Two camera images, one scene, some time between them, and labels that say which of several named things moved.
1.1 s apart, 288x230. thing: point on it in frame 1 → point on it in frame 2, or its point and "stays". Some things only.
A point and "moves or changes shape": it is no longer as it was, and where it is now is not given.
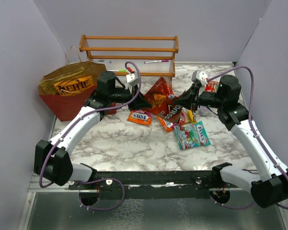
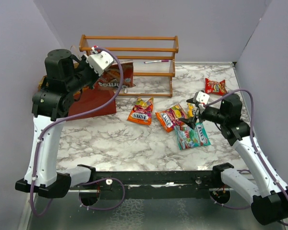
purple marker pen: [161, 61] stays
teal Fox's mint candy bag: [191, 135] stays
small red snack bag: [211, 86] stays
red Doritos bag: [162, 97] moves or changes shape
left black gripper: [140, 102] → [83, 62]
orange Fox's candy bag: [140, 116] stays
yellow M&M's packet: [190, 113] stays
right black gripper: [188, 97] → [191, 121]
